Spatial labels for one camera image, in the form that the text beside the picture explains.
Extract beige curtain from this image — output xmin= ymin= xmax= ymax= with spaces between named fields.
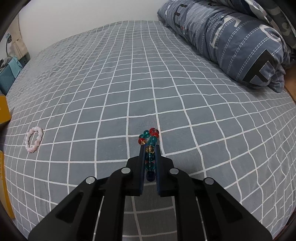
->
xmin=9 ymin=15 xmax=30 ymax=66

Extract blue lettered folded duvet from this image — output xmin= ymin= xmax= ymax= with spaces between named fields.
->
xmin=158 ymin=1 xmax=290 ymax=92

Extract grey checked bed sheet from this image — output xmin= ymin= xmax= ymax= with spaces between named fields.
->
xmin=1 ymin=21 xmax=295 ymax=237

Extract wooden headboard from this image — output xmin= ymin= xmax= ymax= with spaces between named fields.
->
xmin=285 ymin=74 xmax=296 ymax=101

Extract teal suitcase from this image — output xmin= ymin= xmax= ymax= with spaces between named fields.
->
xmin=1 ymin=57 xmax=23 ymax=95

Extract blue and yellow cardboard box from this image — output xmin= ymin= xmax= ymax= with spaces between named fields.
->
xmin=0 ymin=95 xmax=17 ymax=219

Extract multicolour glass bead bracelet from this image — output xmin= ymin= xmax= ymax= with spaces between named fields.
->
xmin=137 ymin=127 xmax=160 ymax=182

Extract pink bead bracelet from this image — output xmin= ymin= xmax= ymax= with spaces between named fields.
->
xmin=24 ymin=126 xmax=44 ymax=153

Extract stacked patterned pillows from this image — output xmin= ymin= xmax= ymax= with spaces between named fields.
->
xmin=245 ymin=0 xmax=295 ymax=49

